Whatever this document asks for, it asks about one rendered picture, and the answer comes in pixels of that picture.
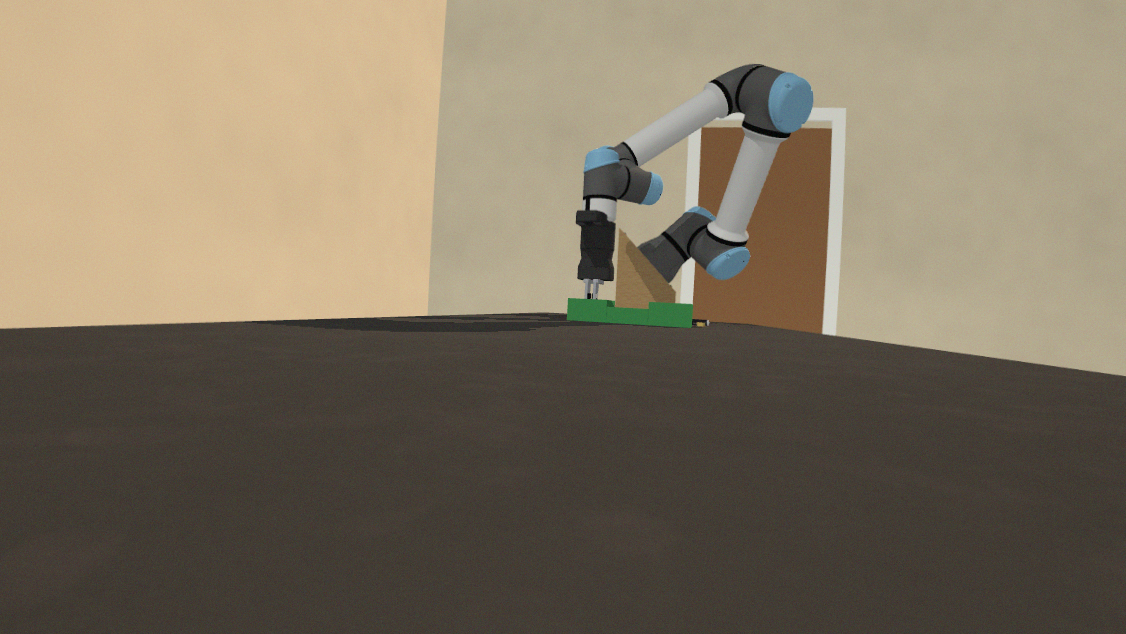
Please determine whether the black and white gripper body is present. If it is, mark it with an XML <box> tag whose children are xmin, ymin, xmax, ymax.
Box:
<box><xmin>577</xmin><ymin>198</ymin><xmax>617</xmax><ymax>282</ymax></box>

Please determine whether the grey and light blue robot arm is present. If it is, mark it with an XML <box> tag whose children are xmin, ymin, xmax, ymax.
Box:
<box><xmin>583</xmin><ymin>64</ymin><xmax>814</xmax><ymax>283</ymax></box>

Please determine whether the green rack of bins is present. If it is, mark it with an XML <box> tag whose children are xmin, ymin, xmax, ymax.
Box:
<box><xmin>568</xmin><ymin>298</ymin><xmax>692</xmax><ymax>328</ymax></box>

